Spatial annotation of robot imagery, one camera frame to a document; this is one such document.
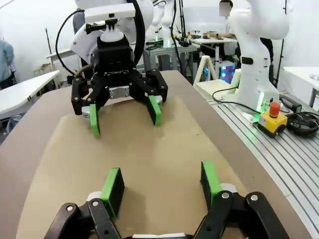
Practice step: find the aluminium profile platform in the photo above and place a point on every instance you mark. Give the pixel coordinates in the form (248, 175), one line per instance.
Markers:
(286, 169)

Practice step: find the black power adapter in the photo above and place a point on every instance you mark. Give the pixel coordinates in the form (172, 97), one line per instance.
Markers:
(291, 103)

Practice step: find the white desk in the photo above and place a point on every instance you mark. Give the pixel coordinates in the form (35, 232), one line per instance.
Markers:
(302, 76)

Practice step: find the brown cardboard box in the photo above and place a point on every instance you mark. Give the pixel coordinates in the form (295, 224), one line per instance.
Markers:
(149, 149)

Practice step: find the white wooden stand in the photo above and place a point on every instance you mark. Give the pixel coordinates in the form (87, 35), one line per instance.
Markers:
(209, 74)

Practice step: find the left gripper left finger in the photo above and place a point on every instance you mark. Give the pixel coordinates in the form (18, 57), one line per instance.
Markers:
(113, 189)

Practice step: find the computer with glowing fans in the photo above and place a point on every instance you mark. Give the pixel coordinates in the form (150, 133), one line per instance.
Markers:
(227, 72)

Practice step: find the mannequin in light blue jacket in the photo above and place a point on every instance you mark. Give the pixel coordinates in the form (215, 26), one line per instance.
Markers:
(6, 62)

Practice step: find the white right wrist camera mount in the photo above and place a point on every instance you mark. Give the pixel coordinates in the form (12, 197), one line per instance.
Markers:
(109, 12)

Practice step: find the yellow emergency stop box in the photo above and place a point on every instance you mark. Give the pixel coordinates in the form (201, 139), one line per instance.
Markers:
(272, 120)

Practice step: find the grey metal frame desk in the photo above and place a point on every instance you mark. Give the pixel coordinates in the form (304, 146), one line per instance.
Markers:
(169, 54)

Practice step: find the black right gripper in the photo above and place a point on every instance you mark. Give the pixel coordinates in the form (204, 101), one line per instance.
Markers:
(114, 57)

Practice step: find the white rounded table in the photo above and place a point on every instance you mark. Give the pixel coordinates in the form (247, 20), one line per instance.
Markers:
(22, 92)

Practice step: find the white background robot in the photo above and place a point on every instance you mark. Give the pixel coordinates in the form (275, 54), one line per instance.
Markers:
(165, 25)

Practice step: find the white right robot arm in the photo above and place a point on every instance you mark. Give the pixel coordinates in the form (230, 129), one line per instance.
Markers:
(254, 37)

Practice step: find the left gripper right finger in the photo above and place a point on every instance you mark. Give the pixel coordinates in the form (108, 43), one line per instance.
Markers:
(209, 179)

